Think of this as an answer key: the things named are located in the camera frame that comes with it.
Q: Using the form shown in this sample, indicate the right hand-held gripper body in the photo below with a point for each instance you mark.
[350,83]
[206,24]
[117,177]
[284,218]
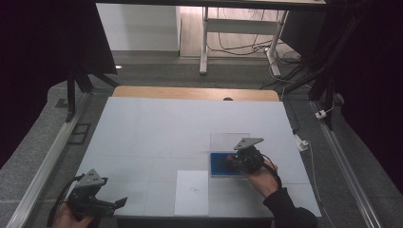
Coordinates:
[250,158]

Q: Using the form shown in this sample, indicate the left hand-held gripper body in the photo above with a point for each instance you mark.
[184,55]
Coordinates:
[88,196]

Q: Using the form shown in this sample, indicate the blue ink pad case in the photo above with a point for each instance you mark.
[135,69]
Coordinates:
[220,166]

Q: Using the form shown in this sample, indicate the person's right hand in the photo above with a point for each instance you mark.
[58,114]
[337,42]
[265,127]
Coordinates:
[263,180]

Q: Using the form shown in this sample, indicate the person's left hand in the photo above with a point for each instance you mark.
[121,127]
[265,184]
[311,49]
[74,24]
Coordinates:
[68,220]

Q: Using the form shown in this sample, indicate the white paper sheet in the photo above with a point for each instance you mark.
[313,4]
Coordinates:
[191,193]

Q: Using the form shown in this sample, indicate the white power adapter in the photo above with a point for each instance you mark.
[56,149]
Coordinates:
[302,144]

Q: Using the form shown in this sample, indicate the white table cover board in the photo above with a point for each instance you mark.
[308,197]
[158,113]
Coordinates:
[152,133]

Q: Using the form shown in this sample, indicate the wooden table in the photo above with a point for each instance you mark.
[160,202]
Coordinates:
[190,93]

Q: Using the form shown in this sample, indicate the white power plug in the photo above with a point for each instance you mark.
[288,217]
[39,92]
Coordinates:
[320,114]

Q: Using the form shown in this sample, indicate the black stand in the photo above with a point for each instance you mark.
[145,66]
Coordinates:
[320,82]
[77,82]

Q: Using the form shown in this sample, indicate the black curtain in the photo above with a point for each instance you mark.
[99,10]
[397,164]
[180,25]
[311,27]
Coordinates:
[41,63]

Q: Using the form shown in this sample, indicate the aluminium rail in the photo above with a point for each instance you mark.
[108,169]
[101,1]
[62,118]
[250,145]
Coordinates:
[345,164]
[47,161]

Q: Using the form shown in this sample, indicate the black floor frame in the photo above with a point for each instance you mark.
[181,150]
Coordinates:
[79,133]

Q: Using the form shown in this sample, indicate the white desk frame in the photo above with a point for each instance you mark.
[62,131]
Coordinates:
[236,27]

